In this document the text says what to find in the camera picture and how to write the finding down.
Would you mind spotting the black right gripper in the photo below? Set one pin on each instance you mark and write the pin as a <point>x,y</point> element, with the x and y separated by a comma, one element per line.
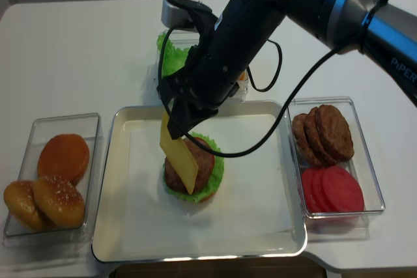
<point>227,45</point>

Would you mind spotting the yellow cheese slice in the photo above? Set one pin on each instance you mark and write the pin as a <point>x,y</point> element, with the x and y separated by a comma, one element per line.
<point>178,155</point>

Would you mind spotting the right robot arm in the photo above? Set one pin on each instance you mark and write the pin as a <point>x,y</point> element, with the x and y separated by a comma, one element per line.
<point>383,32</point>

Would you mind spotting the green lettuce leaf in container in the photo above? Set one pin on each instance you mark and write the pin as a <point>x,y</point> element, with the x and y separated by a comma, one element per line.
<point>176,51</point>

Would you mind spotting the green lettuce on burger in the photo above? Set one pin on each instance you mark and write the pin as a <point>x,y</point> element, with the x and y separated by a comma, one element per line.
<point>211,187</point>

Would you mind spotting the stacked yellow cheese slices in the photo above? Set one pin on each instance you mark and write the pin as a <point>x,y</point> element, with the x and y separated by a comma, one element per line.
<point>243,76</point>

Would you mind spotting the clear lettuce cheese container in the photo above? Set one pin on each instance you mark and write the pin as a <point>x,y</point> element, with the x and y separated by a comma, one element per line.
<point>243,85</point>

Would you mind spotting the brown patty on burger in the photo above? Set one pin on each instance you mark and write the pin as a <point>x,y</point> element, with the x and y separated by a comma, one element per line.
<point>205,162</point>

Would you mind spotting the bottom bun of burger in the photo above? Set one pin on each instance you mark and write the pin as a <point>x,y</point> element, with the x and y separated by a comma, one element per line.
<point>207,197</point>

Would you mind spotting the white metal tray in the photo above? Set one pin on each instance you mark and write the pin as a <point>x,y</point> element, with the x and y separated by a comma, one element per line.
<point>255,212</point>

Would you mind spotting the middle brown patty in container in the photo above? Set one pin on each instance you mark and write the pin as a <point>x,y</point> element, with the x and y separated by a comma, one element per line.
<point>314,141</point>

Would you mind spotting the brown patty in container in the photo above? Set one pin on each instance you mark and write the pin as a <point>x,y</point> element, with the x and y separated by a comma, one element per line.
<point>314,141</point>
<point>334,132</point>
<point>302,143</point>

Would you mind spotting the back brown patty in container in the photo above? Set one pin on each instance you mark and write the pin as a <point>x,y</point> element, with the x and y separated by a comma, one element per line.
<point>302,143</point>

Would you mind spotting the flat orange bottom bun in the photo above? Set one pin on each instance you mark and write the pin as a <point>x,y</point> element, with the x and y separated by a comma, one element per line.
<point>66,156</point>

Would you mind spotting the back red tomato slice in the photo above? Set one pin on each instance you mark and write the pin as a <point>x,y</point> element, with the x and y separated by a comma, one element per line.
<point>307,183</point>

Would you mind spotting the middle red tomato slice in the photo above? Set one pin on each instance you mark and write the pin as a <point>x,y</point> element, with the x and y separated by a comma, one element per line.
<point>318,193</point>

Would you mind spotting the front brown patty in container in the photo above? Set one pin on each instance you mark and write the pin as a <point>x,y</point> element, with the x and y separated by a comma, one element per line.
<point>334,132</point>

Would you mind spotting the right sesame top bun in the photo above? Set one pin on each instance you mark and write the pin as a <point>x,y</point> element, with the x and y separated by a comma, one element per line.
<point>59,201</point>

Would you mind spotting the sesame bun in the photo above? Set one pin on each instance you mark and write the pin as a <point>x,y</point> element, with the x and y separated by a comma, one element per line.
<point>59,201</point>
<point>19,199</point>

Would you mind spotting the clear bun container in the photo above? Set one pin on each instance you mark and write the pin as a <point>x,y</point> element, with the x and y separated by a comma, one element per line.
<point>88,126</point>

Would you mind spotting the front red tomato slice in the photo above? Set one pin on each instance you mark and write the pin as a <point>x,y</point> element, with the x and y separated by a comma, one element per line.
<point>341,190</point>

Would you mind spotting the clear patty tomato container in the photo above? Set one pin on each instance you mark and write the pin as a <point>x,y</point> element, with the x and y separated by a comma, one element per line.
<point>360,167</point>

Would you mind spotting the left sesame top bun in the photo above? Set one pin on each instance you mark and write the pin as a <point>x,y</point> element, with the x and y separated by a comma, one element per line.
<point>19,199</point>

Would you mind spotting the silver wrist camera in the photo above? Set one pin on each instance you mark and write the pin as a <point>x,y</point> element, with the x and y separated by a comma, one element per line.
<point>187,15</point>

